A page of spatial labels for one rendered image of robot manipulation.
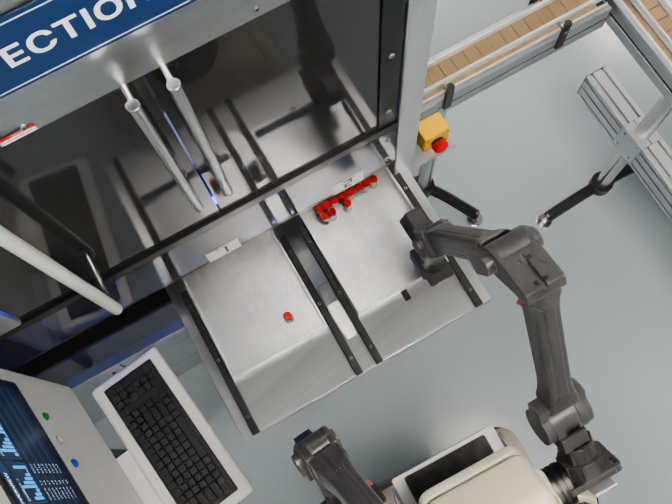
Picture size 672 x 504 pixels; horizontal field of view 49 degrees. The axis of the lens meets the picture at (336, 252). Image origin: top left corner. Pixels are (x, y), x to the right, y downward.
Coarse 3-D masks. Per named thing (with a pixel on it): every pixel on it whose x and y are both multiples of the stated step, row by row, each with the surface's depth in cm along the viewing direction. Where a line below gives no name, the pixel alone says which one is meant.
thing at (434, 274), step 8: (416, 256) 177; (424, 264) 171; (440, 264) 171; (448, 264) 175; (424, 272) 175; (432, 272) 174; (440, 272) 175; (448, 272) 174; (432, 280) 174; (440, 280) 174
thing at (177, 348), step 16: (176, 336) 219; (144, 352) 216; (176, 352) 234; (192, 352) 244; (112, 368) 214; (176, 368) 252; (80, 384) 211; (96, 384) 220; (80, 400) 226; (96, 416) 253
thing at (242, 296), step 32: (224, 256) 191; (256, 256) 190; (192, 288) 189; (224, 288) 188; (256, 288) 188; (288, 288) 188; (224, 320) 186; (256, 320) 186; (320, 320) 185; (224, 352) 184; (256, 352) 183
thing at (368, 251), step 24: (384, 168) 194; (384, 192) 194; (312, 216) 193; (360, 216) 192; (384, 216) 192; (336, 240) 191; (360, 240) 190; (384, 240) 190; (408, 240) 190; (336, 264) 189; (360, 264) 189; (384, 264) 188; (408, 264) 188; (360, 288) 187; (384, 288) 187; (360, 312) 182
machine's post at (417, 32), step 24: (408, 0) 122; (432, 0) 125; (408, 24) 128; (432, 24) 132; (408, 48) 136; (408, 72) 144; (408, 96) 154; (408, 120) 166; (408, 144) 179; (408, 168) 194
